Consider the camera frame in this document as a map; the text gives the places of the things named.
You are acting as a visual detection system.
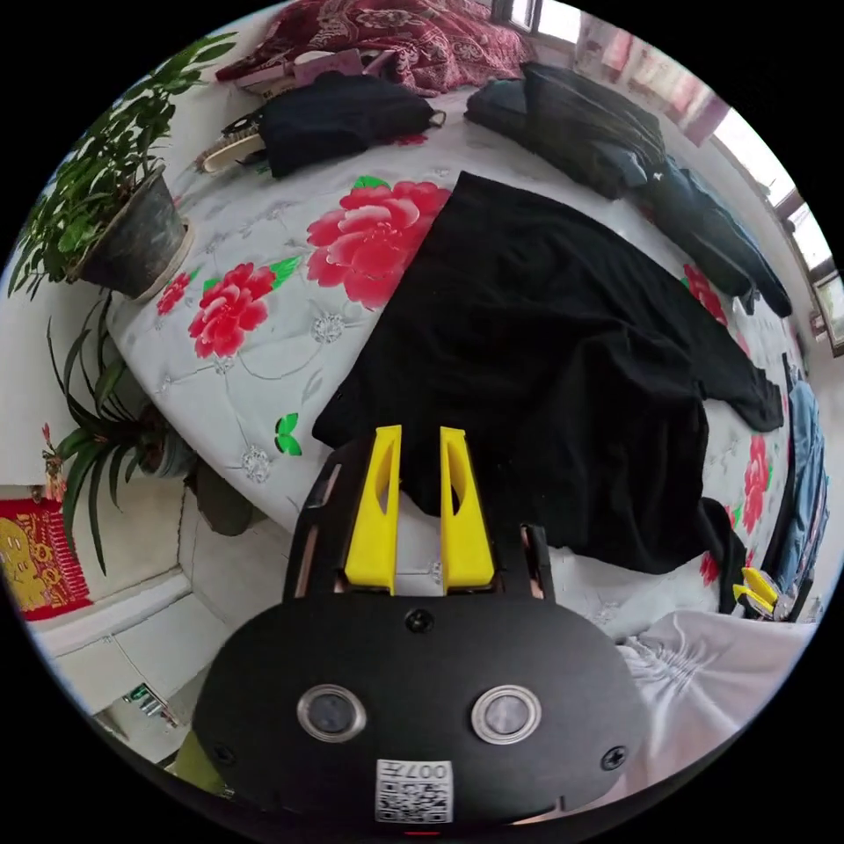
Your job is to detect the wooden brush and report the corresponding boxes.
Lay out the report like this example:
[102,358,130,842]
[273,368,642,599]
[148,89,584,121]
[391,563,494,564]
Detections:
[194,114,266,175]

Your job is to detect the pile of clothes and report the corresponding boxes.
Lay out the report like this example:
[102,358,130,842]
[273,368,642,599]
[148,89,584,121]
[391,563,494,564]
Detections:
[463,62,794,319]

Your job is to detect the black pants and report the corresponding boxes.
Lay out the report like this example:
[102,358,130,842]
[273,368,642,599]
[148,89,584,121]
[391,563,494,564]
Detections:
[310,170,787,615]

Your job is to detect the window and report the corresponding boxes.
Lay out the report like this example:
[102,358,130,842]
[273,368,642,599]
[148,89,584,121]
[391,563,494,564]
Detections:
[710,108,844,360]

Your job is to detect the blue jeans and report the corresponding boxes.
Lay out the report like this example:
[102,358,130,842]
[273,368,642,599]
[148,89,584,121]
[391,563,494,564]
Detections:
[776,379,831,594]

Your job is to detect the potted leafy green plant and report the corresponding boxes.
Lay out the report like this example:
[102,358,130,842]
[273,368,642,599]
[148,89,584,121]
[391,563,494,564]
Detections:
[6,31,238,306]

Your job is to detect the folded black garment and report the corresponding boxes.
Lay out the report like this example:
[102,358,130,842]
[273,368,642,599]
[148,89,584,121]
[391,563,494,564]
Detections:
[262,70,447,179]

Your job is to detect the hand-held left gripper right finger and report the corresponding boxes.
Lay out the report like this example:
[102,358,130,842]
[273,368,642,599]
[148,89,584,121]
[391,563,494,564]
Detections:
[440,426,497,595]

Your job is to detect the red patterned quilt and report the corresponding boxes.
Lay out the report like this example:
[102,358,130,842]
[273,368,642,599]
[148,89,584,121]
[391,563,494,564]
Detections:
[215,0,536,98]

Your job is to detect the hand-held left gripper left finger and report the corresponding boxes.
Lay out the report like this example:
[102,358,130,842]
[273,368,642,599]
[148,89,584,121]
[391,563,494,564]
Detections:
[344,425,402,595]

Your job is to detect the potted long-leaved plant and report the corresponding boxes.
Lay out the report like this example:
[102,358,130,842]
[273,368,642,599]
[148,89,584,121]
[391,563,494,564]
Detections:
[40,289,199,576]

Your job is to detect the bed with floral sheet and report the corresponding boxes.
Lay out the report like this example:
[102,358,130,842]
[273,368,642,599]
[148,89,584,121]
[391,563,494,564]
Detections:
[105,82,813,637]

